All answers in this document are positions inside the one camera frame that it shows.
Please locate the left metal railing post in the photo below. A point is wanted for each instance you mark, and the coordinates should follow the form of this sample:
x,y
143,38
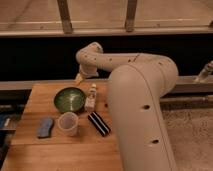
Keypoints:
x,y
65,16

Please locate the grey pipe fitting at right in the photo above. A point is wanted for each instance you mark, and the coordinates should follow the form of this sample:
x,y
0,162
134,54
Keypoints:
x,y
206,71

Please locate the blue sponge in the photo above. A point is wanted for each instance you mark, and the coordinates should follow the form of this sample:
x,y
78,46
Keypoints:
x,y
45,127

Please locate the metal railing post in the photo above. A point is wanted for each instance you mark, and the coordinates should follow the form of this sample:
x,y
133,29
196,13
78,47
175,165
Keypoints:
x,y
130,15
65,16

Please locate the black white striped case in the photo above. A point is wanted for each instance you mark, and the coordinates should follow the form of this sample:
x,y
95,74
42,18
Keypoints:
x,y
99,124

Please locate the white squeeze bottle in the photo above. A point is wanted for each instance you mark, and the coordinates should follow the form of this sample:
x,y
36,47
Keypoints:
x,y
91,98

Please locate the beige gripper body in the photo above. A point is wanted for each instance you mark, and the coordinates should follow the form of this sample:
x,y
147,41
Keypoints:
x,y
88,71

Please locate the translucent plastic cup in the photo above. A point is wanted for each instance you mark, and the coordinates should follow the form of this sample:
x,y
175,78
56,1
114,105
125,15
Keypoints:
x,y
68,123

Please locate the right metal railing post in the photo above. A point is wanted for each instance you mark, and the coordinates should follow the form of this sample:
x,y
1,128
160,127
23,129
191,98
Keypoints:
x,y
130,15

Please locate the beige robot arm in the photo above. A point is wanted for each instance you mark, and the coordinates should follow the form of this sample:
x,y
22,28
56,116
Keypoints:
x,y
136,83

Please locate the green ceramic bowl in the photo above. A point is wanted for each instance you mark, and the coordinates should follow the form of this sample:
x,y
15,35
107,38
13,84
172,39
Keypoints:
x,y
70,99

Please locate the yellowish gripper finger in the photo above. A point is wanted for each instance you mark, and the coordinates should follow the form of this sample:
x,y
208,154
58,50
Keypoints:
x,y
78,79

